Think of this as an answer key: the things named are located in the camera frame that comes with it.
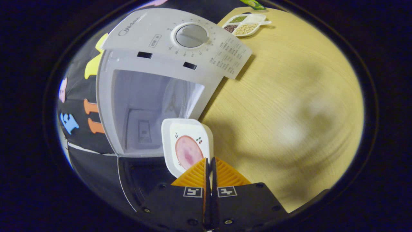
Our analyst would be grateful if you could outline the pink ham slice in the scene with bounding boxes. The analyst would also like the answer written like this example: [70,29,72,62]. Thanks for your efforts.
[175,135,204,170]

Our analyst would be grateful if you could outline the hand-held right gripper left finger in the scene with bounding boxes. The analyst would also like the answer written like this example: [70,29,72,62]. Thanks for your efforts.
[138,158,211,231]

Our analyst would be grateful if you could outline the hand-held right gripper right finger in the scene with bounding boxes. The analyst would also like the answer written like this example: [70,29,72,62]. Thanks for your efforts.
[210,157,288,231]

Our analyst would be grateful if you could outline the white microwave oven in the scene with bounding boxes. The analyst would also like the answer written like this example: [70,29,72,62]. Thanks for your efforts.
[96,8,253,213]

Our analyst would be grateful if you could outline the white square plate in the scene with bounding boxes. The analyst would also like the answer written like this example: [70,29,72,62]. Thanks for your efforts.
[161,118,214,179]

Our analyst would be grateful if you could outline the white divided dish of beans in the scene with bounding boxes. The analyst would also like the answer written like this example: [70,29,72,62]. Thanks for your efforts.
[222,14,272,37]

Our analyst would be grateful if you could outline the green drink bottle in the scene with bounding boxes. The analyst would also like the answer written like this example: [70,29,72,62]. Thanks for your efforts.
[240,0,266,10]

